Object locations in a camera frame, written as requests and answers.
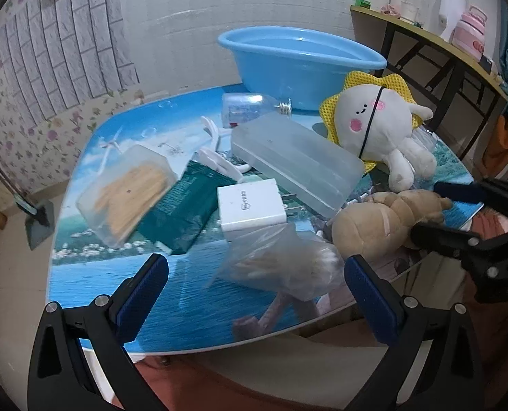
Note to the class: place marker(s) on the blue plastic basin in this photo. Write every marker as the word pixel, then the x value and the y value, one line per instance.
pixel 279 72

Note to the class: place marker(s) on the orange cloth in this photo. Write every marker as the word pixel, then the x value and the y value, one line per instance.
pixel 504 137

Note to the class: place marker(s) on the white sunflower plush toy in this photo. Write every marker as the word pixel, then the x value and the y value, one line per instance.
pixel 374 126

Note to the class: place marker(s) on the white kettle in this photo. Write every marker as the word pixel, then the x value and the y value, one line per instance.
pixel 447 13

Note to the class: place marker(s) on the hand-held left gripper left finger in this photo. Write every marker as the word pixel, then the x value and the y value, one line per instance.
pixel 144 295

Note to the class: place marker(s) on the small green box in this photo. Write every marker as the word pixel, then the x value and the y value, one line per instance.
pixel 363 3

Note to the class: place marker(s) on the clear plastic bottle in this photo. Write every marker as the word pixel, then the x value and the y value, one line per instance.
pixel 241 109

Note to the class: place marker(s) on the frosted box with beige contents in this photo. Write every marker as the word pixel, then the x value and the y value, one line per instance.
pixel 125 192

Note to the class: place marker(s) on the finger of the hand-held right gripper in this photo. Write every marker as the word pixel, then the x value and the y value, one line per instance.
pixel 442 236
pixel 455 191

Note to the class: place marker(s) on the pink water bottle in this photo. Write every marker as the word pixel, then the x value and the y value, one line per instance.
pixel 468 36

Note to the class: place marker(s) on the clear long plastic box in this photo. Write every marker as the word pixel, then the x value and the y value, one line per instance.
pixel 288 154

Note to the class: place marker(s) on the white plastic clip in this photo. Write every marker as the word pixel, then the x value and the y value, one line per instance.
pixel 213 156

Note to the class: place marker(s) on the white charger plug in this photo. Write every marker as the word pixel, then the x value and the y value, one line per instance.
pixel 249 205

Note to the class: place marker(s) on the wooden side table black legs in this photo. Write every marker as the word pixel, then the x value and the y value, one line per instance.
pixel 367 23

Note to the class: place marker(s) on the pink scrunchie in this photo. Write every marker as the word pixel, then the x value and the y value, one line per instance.
pixel 390 10

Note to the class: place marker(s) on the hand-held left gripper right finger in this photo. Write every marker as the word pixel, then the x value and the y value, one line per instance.
pixel 372 299

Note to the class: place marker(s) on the dark green packet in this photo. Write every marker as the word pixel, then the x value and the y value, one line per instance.
pixel 181 209

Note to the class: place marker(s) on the white cup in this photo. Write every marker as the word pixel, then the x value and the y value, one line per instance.
pixel 408 12

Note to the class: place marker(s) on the brown plush toy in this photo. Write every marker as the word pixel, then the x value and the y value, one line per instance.
pixel 365 227

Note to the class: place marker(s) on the plastic bag of cotton swabs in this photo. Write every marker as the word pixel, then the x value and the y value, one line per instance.
pixel 279 261

